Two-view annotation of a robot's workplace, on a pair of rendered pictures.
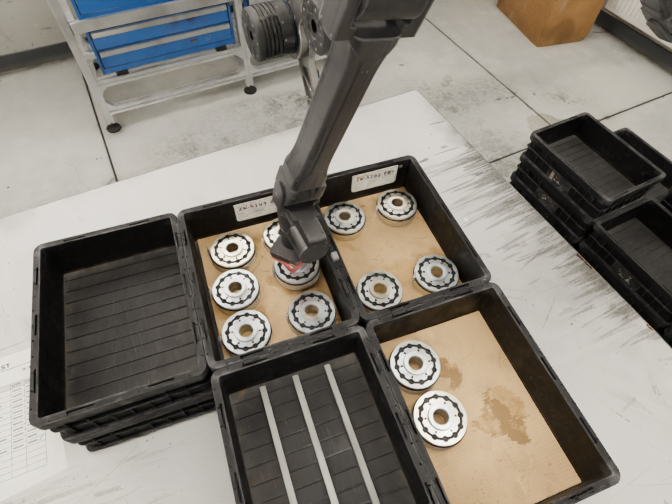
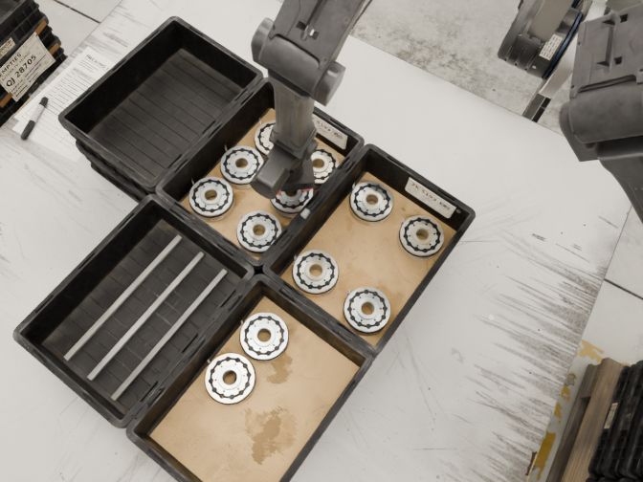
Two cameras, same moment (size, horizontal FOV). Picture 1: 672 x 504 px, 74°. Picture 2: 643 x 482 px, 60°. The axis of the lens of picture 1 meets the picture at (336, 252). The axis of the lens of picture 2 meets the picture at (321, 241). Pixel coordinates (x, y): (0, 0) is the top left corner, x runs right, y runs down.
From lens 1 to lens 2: 0.58 m
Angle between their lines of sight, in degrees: 27
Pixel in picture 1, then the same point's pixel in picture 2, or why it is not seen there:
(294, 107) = not seen: hidden behind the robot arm
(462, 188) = (531, 294)
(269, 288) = not seen: hidden behind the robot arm
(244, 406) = (160, 234)
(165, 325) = (186, 141)
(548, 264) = (497, 426)
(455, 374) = (282, 375)
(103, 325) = (161, 103)
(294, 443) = (153, 285)
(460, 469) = (203, 416)
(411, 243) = (391, 273)
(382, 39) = (286, 88)
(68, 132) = not seen: outside the picture
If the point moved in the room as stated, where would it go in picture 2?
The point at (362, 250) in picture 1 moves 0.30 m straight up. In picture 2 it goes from (353, 236) to (369, 174)
